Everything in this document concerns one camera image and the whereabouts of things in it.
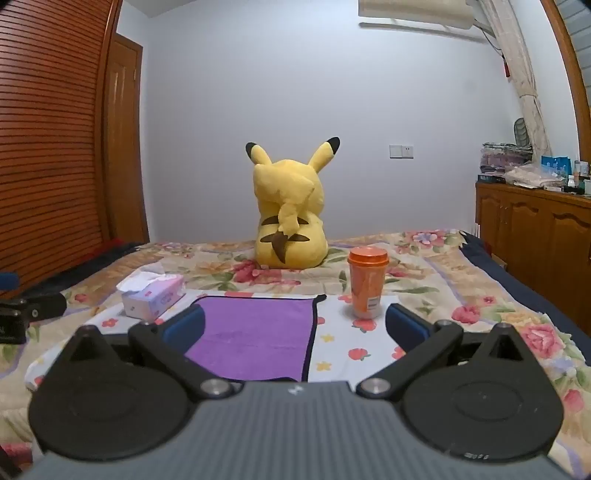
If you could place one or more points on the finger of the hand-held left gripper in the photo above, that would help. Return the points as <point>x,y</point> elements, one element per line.
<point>46,305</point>

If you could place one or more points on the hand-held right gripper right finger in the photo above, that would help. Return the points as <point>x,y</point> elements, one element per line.
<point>407,326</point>

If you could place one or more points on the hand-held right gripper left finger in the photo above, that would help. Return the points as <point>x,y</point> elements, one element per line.
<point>183,326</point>

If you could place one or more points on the purple towel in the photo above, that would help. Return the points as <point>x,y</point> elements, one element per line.
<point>258,337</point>

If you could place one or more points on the white tissue box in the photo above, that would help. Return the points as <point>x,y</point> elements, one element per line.
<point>150,295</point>

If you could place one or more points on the orange cup with lid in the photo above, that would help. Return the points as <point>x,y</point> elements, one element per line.
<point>367,286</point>

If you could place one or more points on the dark blanket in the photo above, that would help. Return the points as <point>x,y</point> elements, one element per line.
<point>92,267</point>

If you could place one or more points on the white strawberry print towel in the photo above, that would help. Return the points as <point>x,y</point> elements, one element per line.
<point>344,344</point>

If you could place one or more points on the navy bed sheet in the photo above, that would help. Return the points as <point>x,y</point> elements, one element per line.
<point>531,297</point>

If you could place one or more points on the wooden cabinet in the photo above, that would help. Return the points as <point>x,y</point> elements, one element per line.
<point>535,230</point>

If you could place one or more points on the yellow plush toy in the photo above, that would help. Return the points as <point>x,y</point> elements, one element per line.
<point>288,203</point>

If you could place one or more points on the slatted wooden wardrobe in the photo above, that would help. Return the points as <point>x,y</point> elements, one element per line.
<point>46,138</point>

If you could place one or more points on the wooden door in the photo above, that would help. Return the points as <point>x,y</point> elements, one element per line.
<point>127,138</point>

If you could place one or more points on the stack of folded clothes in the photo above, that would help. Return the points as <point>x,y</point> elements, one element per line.
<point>503,159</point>

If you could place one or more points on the beige folded cloth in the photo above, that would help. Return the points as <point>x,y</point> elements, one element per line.
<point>531,176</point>

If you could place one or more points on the blue box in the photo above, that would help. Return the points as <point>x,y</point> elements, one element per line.
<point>555,166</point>

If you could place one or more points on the dark ribbed chair back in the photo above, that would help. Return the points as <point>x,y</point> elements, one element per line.
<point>520,133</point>

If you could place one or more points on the group of small bottles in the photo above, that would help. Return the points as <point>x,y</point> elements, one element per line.
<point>581,177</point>

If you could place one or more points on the beige patterned curtain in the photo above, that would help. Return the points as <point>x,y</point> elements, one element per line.
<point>521,78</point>

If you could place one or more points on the white wall switch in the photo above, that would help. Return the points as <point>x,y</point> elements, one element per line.
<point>400,152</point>

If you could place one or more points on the wooden window frame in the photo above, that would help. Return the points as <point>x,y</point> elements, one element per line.
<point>570,60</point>

